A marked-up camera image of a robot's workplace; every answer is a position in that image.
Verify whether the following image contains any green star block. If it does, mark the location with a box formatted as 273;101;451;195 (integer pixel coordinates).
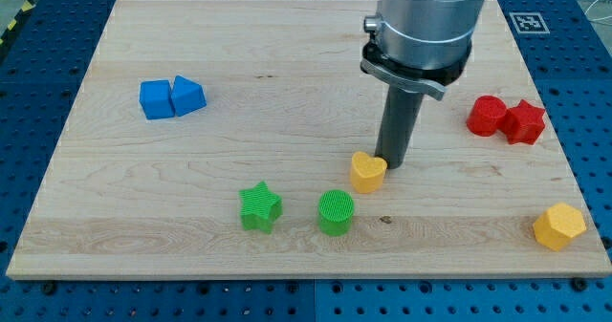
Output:
239;182;283;234

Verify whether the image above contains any yellow heart block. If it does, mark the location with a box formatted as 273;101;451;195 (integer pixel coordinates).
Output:
349;151;387;194

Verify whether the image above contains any blue triangle block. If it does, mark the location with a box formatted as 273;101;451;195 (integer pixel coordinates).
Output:
170;75;207;117

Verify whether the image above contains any blue cube block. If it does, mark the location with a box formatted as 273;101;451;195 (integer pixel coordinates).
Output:
139;79;175;119

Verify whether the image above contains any black tool mount with clamp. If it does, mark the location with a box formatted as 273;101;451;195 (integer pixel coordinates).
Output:
361;41;472;100

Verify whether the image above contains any light wooden board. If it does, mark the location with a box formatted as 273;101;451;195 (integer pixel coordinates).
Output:
7;0;611;281

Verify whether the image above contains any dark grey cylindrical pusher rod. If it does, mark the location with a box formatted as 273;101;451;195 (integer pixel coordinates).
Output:
375;86;424;169

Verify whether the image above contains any white fiducial marker tag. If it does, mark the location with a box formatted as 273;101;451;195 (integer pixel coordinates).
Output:
510;11;550;34

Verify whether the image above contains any red cylinder block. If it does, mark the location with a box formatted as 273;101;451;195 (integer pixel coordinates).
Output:
466;96;507;137

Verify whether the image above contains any red star block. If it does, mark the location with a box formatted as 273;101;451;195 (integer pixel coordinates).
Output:
500;99;545;145

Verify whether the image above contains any green circle block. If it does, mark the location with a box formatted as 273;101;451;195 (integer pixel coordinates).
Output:
318;189;355;237

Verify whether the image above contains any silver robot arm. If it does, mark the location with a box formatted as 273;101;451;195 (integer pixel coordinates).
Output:
361;0;484;169

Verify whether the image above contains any yellow hexagon block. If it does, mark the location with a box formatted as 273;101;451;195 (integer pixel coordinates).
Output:
533;203;587;251

